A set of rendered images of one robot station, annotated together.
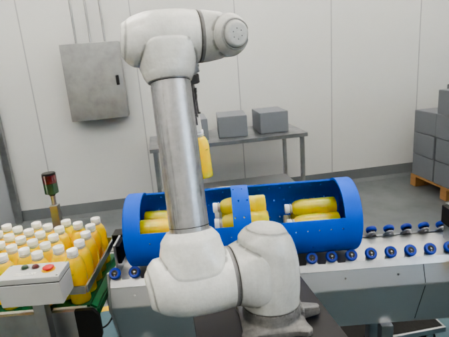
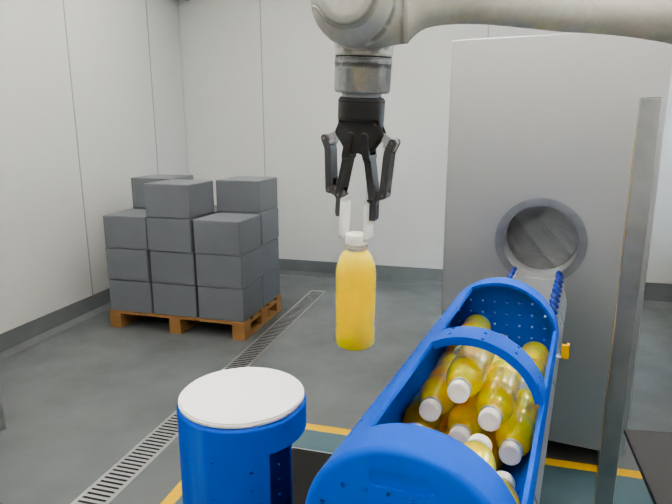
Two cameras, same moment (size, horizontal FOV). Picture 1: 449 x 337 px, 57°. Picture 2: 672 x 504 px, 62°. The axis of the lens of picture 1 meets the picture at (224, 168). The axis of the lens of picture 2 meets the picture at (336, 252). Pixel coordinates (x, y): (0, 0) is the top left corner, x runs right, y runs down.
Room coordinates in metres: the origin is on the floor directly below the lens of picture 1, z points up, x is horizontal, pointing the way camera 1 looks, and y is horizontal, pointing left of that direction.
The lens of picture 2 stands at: (1.34, 0.98, 1.62)
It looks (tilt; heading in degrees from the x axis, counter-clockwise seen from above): 13 degrees down; 294
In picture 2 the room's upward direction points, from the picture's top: straight up
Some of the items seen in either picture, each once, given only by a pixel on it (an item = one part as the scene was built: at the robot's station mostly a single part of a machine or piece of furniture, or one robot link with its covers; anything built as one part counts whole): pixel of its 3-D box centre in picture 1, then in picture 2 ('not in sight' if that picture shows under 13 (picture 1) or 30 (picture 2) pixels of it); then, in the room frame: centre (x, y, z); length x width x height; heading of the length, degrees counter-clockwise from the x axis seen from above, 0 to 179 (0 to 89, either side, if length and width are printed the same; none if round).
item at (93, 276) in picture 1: (101, 261); not in sight; (1.51, 0.52, 0.96); 0.40 x 0.01 x 0.03; 0
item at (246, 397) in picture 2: not in sight; (242, 394); (2.00, 0.01, 1.03); 0.28 x 0.28 x 0.01
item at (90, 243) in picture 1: (89, 257); not in sight; (1.49, 0.56, 0.99); 0.07 x 0.07 x 0.19
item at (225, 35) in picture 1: (222, 35); not in sight; (1.12, -0.02, 1.78); 0.18 x 0.14 x 0.13; 15
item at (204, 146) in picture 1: (202, 155); (355, 294); (1.69, 0.09, 1.33); 0.07 x 0.07 x 0.19
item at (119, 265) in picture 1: (120, 254); not in sight; (1.51, 0.44, 0.99); 0.10 x 0.02 x 0.12; 0
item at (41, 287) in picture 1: (36, 283); not in sight; (1.22, 0.65, 1.05); 0.20 x 0.10 x 0.10; 90
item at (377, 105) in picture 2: (190, 85); (360, 125); (1.68, 0.11, 1.62); 0.08 x 0.07 x 0.09; 178
